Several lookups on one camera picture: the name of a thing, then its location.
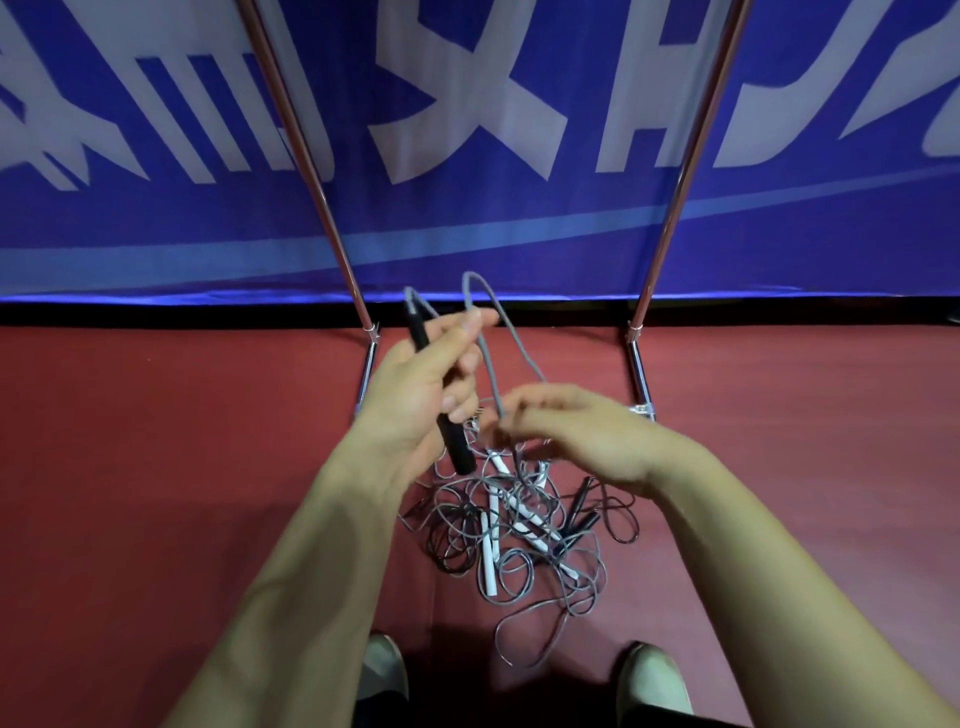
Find chrome banner stand pole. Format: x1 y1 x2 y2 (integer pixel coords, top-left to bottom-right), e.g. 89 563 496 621
624 0 754 423
235 0 382 418

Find blue banner with white print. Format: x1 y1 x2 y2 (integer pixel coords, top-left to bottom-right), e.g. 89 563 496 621
0 0 960 306

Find tangle of grey rope cords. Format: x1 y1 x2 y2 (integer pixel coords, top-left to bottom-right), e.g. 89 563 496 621
401 420 639 670

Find person's left hand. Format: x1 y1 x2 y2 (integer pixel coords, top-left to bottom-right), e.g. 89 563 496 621
351 306 501 490

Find person's right forearm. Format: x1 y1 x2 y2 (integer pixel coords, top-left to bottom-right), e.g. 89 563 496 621
643 441 960 728

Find white jump rope handle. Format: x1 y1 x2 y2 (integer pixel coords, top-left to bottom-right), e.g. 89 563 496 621
489 452 582 582
483 486 501 598

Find person's right beige shoe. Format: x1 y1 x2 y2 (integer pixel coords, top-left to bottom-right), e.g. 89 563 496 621
615 642 696 719

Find person's left forearm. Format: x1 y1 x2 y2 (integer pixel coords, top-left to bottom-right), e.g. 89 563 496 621
161 442 421 728

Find grey jump rope black handle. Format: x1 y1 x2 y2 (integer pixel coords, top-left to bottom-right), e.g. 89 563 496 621
402 270 552 478

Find person's beige shoe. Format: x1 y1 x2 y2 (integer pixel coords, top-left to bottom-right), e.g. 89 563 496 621
615 642 696 719
357 633 411 703

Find person's left beige shoe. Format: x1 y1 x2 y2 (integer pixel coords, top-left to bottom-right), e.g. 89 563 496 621
357 633 411 703

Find person's right hand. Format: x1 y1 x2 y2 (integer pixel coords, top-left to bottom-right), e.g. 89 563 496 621
478 383 678 498

